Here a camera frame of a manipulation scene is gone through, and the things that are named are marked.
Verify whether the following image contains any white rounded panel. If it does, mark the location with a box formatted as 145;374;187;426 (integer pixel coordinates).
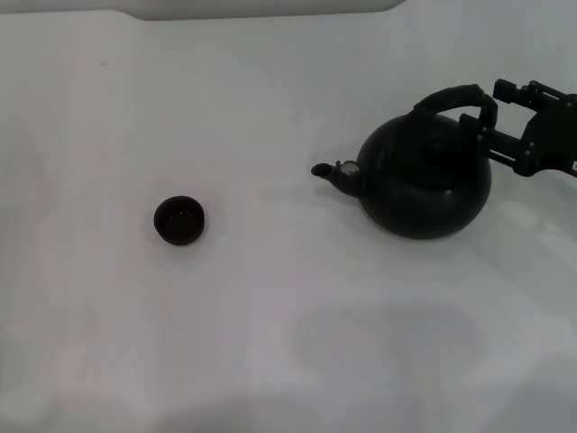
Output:
128;0;407;23

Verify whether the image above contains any small dark teacup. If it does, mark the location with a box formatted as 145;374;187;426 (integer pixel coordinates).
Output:
152;195;207;248

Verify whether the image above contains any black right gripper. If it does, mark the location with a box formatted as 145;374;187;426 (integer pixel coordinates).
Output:
459;78;577;178

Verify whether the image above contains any black round teapot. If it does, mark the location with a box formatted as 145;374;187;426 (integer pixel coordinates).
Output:
310;83;499;240

